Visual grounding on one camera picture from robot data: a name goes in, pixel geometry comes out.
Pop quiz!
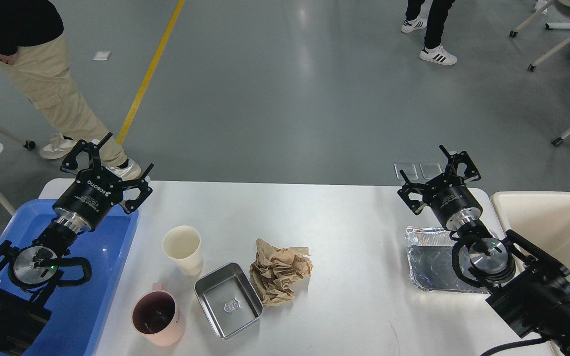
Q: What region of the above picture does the crumpled brown paper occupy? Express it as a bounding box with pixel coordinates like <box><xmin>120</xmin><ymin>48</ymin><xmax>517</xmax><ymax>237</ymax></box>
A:
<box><xmin>250</xmin><ymin>238</ymin><xmax>314</xmax><ymax>307</ymax></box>

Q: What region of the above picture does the person in black trousers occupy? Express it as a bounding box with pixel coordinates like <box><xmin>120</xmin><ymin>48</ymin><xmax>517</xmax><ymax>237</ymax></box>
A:
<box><xmin>401</xmin><ymin>0</ymin><xmax>458</xmax><ymax>66</ymax></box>

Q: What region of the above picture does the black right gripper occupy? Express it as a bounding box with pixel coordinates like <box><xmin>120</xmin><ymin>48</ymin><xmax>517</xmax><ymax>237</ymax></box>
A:
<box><xmin>397</xmin><ymin>145</ymin><xmax>483</xmax><ymax>231</ymax></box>

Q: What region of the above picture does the pink mug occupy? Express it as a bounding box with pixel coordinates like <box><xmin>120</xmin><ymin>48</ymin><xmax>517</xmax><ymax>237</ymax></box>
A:
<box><xmin>131</xmin><ymin>282</ymin><xmax>186</xmax><ymax>347</ymax></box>

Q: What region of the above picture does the blue plastic tray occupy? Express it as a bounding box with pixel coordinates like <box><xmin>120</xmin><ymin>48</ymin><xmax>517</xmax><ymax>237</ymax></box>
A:
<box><xmin>0</xmin><ymin>200</ymin><xmax>138</xmax><ymax>356</ymax></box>

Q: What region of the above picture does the cream paper cup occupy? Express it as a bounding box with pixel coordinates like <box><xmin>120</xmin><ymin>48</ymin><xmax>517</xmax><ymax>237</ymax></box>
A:
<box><xmin>162</xmin><ymin>225</ymin><xmax>203</xmax><ymax>276</ymax></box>

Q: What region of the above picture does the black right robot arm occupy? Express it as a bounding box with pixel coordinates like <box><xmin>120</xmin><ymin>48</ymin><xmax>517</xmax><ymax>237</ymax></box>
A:
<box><xmin>397</xmin><ymin>145</ymin><xmax>570</xmax><ymax>356</ymax></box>

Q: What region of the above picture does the person in beige trousers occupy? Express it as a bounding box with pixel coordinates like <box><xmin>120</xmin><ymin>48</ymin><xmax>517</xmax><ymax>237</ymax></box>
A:
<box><xmin>0</xmin><ymin>0</ymin><xmax>141</xmax><ymax>180</ymax></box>

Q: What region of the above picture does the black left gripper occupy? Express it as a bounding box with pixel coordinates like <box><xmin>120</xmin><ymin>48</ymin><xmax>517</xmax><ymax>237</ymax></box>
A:
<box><xmin>53</xmin><ymin>132</ymin><xmax>154</xmax><ymax>232</ymax></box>

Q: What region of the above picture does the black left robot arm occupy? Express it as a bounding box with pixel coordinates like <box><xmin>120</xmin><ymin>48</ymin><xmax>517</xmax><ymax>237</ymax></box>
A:
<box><xmin>0</xmin><ymin>133</ymin><xmax>153</xmax><ymax>356</ymax></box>

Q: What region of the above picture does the aluminium foil tray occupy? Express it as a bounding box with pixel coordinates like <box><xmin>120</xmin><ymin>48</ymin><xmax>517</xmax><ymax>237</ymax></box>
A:
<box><xmin>405</xmin><ymin>226</ymin><xmax>489</xmax><ymax>294</ymax></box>

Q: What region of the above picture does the metal rectangular tin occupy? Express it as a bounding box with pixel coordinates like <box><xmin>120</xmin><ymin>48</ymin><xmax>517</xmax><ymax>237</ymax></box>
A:
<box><xmin>194</xmin><ymin>262</ymin><xmax>263</xmax><ymax>339</ymax></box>

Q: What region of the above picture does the cream plastic bin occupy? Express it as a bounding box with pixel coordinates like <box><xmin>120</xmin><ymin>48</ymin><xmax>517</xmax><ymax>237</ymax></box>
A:
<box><xmin>491</xmin><ymin>191</ymin><xmax>570</xmax><ymax>282</ymax></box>

